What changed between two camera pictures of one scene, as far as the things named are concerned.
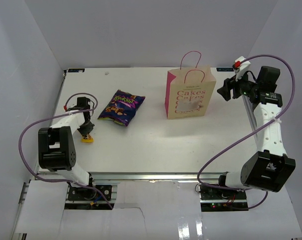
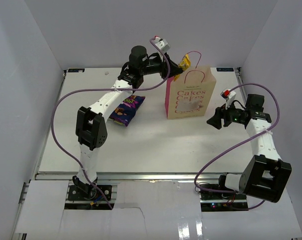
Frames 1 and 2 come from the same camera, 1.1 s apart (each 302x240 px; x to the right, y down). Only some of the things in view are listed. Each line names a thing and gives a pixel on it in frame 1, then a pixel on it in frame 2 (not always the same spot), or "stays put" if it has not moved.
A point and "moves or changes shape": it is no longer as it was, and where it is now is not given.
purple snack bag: [121, 107] stays put
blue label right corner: [225, 69] stays put
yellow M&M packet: [88, 139] moves or changes shape
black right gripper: [225, 91] → [221, 113]
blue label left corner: [75, 70] stays put
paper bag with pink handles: [190, 91] stays put
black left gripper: [87, 130] → [163, 65]
